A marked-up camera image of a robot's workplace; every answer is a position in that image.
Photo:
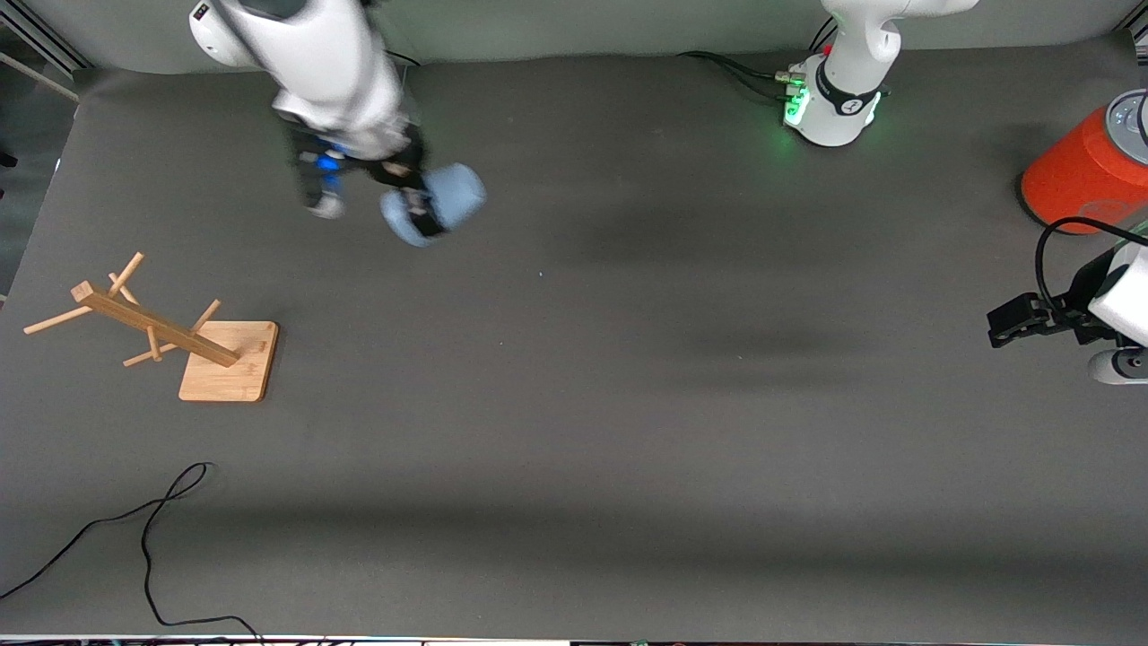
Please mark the wooden mug tree rack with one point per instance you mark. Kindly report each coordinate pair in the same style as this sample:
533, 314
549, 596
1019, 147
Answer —
224, 359

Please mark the light blue cup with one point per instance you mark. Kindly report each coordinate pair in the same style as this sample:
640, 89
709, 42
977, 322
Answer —
457, 193

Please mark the orange can with grey lid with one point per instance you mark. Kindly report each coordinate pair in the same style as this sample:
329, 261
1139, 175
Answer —
1085, 175

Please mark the aluminium frame rail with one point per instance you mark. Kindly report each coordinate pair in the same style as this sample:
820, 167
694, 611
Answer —
1134, 22
36, 31

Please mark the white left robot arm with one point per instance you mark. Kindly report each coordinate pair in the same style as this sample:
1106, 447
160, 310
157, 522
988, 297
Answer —
843, 99

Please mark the beige wooden slat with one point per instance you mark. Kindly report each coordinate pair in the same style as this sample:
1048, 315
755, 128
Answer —
40, 76

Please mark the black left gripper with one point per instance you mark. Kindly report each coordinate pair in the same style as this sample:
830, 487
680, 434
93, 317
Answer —
1079, 309

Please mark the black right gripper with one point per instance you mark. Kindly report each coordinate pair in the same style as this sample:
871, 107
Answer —
395, 168

